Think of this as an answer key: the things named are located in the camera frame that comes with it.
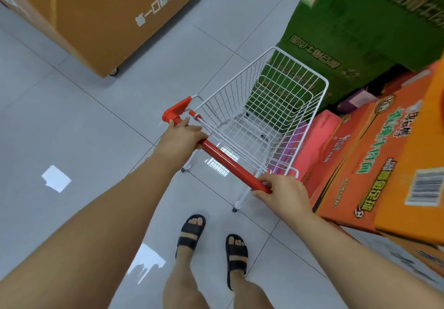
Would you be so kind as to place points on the person's black sandal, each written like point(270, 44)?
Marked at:
point(190, 232)
point(237, 256)

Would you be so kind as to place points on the pink cardboard carton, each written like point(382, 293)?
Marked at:
point(319, 135)

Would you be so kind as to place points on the red-handled white wire cart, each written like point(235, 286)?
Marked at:
point(225, 161)

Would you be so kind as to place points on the large orange cardboard carton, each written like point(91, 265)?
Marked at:
point(416, 180)

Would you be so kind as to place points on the person's left forearm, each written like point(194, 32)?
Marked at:
point(86, 236)

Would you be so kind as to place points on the person's right forearm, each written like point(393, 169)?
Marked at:
point(364, 270)

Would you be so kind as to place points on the person's leg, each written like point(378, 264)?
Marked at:
point(248, 295)
point(180, 284)

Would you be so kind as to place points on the person's right black sandal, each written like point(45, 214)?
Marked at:
point(237, 256)

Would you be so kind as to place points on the person's right leg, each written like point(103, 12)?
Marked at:
point(248, 295)

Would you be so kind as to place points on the white red cardboard carton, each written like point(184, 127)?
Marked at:
point(399, 256)

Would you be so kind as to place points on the stack of red boxes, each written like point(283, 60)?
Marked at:
point(399, 83)

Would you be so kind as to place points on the person's right hand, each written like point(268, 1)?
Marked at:
point(288, 199)

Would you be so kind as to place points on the person's left leg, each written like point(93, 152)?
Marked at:
point(180, 284)

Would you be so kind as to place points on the person's left black sandal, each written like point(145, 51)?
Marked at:
point(190, 232)

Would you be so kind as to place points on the big brown printed carton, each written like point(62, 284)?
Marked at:
point(97, 14)

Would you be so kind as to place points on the green cardboard carton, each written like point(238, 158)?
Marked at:
point(277, 93)
point(347, 73)
point(381, 17)

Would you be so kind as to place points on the person's left hand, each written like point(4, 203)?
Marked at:
point(178, 142)

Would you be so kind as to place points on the orange carton green print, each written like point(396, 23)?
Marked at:
point(367, 166)

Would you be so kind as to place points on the small purple box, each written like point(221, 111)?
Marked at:
point(359, 100)

